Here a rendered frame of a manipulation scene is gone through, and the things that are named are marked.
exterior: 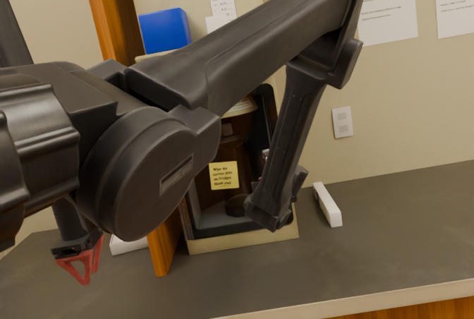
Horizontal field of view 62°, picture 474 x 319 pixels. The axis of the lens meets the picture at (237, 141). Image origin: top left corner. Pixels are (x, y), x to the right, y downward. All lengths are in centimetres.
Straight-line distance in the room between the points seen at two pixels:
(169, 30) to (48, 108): 77
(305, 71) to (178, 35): 44
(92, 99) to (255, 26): 18
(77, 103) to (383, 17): 142
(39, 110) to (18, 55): 61
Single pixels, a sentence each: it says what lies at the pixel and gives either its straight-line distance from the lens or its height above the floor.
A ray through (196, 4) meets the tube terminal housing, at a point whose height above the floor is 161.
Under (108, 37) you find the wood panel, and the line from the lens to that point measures 100.
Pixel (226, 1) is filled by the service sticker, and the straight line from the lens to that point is 105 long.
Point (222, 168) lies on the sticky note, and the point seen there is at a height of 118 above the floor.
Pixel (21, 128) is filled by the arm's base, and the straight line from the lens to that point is 19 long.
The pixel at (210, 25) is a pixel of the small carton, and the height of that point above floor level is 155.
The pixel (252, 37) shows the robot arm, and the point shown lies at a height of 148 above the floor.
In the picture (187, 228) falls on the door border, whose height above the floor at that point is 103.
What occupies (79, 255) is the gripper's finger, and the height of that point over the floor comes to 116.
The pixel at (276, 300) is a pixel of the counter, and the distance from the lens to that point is 94.
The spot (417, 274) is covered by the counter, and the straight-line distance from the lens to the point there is 100.
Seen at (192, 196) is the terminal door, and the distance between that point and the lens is 111.
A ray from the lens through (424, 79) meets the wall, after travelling 163.
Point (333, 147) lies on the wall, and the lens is 156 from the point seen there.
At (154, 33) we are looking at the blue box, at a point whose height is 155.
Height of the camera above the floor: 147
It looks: 12 degrees down
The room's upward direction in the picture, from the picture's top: 10 degrees counter-clockwise
